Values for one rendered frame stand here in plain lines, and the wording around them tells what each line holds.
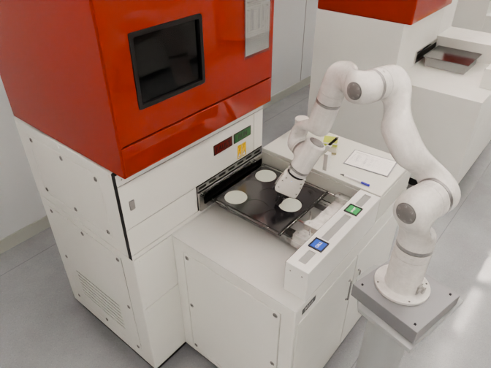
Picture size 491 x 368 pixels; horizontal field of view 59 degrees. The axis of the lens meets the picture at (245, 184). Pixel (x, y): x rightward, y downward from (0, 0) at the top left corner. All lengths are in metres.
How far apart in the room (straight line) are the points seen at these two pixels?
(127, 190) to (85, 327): 1.27
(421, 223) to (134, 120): 0.92
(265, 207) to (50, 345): 1.44
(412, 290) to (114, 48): 1.21
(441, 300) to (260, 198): 0.80
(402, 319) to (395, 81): 0.75
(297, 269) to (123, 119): 0.75
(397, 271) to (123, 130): 1.00
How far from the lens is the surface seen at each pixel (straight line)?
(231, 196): 1.90
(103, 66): 1.32
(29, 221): 3.33
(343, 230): 1.68
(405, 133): 1.38
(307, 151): 1.68
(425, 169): 1.43
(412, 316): 1.57
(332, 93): 1.52
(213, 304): 1.93
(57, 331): 2.73
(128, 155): 1.46
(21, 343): 2.75
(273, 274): 1.67
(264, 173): 2.05
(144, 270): 1.84
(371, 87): 1.34
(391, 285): 1.60
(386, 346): 1.79
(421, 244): 1.46
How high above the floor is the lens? 2.04
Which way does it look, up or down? 35 degrees down
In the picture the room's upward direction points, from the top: straight up
